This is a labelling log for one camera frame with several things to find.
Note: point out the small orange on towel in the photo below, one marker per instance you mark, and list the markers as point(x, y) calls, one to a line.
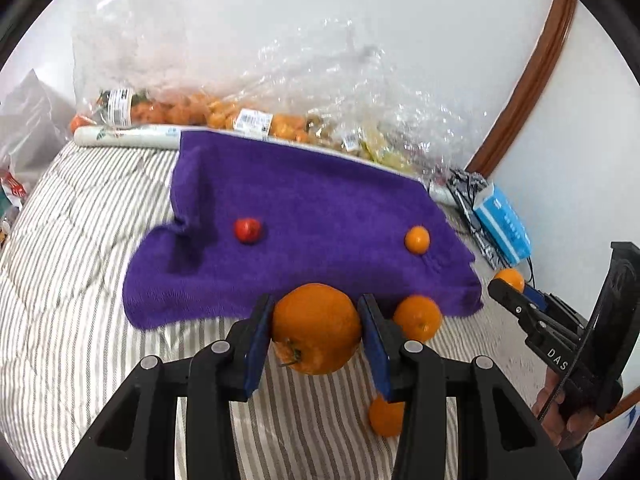
point(417, 240)

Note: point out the striped quilted mattress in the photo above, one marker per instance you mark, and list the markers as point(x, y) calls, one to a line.
point(66, 344)

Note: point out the small orange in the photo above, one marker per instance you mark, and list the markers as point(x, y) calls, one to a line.
point(513, 277)
point(417, 240)

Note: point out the right clear bag yellow fruit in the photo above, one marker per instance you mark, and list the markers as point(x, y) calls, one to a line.
point(390, 129)

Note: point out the middle clear bag of oranges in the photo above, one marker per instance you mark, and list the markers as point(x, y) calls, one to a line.
point(273, 97)

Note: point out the purple towel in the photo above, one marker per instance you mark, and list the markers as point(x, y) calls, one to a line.
point(325, 219)

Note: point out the brown wooden door frame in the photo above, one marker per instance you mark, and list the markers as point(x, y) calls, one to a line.
point(528, 90)

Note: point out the person's right hand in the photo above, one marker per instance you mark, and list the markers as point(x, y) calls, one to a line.
point(564, 434)

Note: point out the grey plastic bag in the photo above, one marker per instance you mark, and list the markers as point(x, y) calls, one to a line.
point(34, 129)

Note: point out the blue white tissue box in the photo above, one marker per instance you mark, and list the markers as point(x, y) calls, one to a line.
point(499, 218)

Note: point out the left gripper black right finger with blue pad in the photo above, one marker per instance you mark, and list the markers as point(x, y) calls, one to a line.
point(498, 435)

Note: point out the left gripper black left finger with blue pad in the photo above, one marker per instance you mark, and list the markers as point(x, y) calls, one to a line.
point(133, 437)

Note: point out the small red tomato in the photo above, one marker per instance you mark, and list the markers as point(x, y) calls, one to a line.
point(247, 231)

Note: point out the left clear bag of oranges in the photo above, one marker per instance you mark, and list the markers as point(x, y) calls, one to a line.
point(131, 65)

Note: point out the clutter of packages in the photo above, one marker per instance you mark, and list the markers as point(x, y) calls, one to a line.
point(13, 196)

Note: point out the orange near right finger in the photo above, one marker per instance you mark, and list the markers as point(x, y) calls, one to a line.
point(386, 418)

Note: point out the medium orange behind finger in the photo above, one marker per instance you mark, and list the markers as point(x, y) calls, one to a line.
point(418, 317)

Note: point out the large orange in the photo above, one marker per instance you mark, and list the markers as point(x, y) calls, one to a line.
point(316, 329)

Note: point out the clear bag of oranges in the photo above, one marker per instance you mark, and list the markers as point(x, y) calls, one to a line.
point(131, 65)
point(273, 97)

